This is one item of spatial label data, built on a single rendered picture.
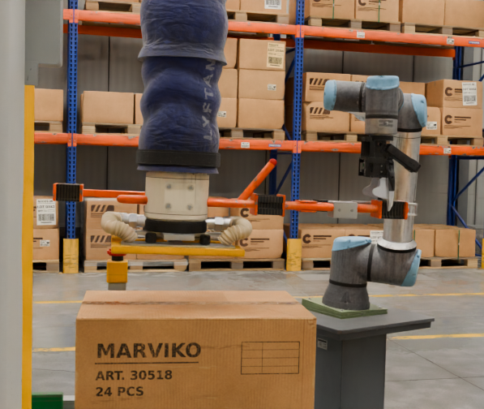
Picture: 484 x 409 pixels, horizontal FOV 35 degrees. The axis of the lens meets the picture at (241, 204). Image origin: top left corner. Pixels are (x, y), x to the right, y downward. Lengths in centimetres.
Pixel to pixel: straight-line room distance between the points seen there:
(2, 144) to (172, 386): 111
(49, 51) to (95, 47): 941
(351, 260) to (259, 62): 670
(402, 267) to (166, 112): 133
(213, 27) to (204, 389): 92
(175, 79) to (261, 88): 755
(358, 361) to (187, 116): 143
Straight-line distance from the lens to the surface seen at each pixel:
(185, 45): 200
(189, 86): 200
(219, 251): 197
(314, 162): 1108
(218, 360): 197
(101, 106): 920
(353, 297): 304
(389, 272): 301
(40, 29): 116
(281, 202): 209
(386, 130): 218
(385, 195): 217
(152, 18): 205
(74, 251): 909
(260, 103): 952
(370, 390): 315
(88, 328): 194
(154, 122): 201
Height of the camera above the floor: 134
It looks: 3 degrees down
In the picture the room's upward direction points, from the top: 1 degrees clockwise
